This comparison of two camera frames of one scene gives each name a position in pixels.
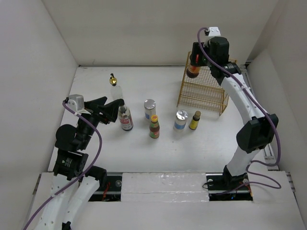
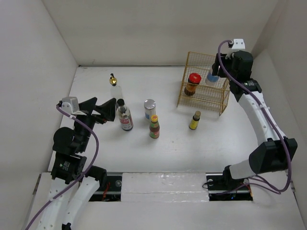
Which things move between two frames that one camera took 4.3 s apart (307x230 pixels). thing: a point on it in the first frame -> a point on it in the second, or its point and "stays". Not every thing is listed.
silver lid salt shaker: [180, 120] -> [212, 78]
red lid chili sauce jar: [192, 71] -> [194, 79]
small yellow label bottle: [194, 122] stays
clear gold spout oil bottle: [116, 90] stays
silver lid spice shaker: [149, 106] stays
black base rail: [218, 190] stays
